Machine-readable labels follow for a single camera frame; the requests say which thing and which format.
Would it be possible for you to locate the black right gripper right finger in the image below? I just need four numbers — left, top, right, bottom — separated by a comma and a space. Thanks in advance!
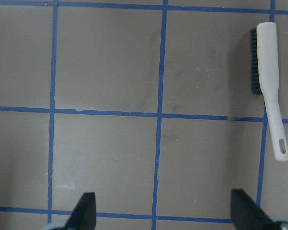
231, 189, 282, 230

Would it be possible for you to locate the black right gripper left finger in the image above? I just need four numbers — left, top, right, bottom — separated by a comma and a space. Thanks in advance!
65, 192, 96, 230

